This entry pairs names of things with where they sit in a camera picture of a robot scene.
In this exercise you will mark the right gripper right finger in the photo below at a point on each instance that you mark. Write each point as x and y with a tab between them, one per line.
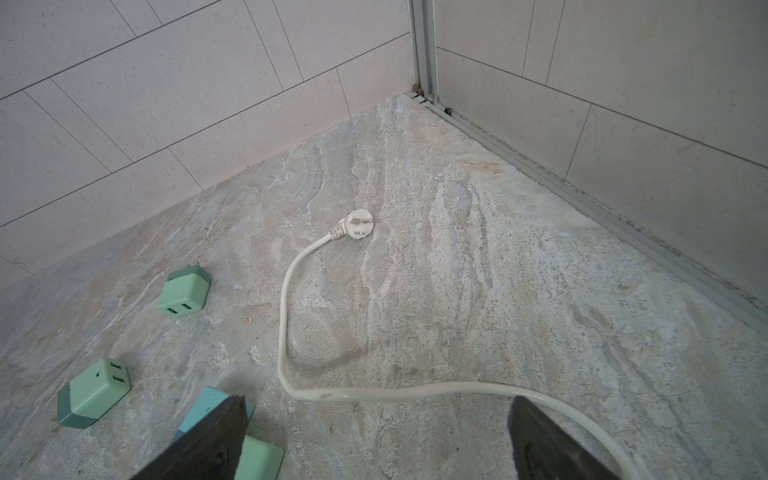
543	450

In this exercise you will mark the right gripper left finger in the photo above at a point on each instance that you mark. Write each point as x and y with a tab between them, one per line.
210	450

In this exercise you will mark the teal blue plug adapter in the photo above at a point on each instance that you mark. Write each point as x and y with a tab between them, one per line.
209	400

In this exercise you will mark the green plug adapter right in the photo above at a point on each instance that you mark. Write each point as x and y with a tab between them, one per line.
259	460

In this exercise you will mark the green plug adapter left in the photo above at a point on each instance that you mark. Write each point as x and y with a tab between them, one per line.
92	393

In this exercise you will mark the light green plug adapter far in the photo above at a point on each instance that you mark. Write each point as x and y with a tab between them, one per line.
185	291

